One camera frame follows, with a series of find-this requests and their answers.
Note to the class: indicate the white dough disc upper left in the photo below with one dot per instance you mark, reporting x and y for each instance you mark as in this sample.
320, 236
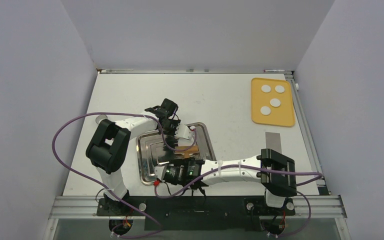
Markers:
266, 88

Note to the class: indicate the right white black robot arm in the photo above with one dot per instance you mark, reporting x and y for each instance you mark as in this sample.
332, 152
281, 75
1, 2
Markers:
270, 168

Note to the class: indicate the grey rectangular patch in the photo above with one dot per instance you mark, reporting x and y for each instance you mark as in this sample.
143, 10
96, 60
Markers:
273, 141

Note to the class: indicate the white dough disc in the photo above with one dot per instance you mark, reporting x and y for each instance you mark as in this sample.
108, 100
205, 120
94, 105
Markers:
279, 89
265, 110
275, 102
266, 88

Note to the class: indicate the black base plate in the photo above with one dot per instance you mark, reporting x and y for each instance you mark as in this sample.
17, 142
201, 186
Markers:
198, 213

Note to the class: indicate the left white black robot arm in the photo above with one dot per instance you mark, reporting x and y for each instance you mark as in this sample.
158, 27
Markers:
108, 147

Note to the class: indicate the white dough disc lower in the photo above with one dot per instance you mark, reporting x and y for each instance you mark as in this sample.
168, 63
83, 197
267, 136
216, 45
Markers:
265, 110

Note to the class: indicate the aluminium front rail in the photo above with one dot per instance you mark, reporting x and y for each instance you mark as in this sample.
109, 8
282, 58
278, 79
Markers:
85, 207

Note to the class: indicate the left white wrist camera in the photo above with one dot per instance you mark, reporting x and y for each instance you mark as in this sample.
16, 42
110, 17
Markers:
185, 132

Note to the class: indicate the stainless steel tray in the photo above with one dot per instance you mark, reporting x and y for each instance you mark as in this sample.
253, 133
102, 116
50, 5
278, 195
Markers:
152, 152

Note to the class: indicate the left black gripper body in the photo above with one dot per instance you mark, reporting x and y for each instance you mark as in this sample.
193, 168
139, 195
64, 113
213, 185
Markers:
170, 129

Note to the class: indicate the aluminium back rail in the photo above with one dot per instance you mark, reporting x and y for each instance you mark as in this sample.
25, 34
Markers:
194, 71

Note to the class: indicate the white dough disc upper right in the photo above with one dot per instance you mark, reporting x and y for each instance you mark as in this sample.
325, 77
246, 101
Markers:
279, 89

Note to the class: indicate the yellow plastic tray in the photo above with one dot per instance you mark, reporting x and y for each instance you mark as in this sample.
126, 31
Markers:
283, 116

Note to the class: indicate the white dough disc middle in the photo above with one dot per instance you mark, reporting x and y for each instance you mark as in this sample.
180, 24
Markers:
275, 102

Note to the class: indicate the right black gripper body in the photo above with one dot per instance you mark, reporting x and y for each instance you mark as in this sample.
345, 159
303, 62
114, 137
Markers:
183, 162

